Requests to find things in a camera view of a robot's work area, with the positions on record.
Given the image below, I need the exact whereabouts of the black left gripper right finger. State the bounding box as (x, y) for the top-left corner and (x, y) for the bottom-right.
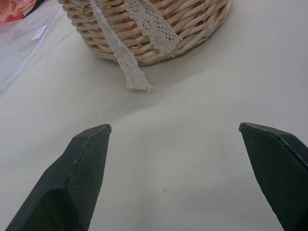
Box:
(238, 122), (308, 231)

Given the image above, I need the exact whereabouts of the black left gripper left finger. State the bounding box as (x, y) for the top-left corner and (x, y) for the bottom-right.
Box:
(4, 123), (112, 231)

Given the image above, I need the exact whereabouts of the wicker basket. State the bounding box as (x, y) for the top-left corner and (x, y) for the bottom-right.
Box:
(58, 0), (232, 65)

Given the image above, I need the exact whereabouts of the white lace ribbon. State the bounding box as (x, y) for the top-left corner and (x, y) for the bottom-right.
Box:
(90, 0), (183, 93)

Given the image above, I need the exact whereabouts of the small white paper label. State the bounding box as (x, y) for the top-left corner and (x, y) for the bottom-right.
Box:
(31, 24), (48, 41)

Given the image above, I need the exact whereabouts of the red patterned packet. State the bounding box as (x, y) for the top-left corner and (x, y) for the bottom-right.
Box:
(0, 0), (37, 23)

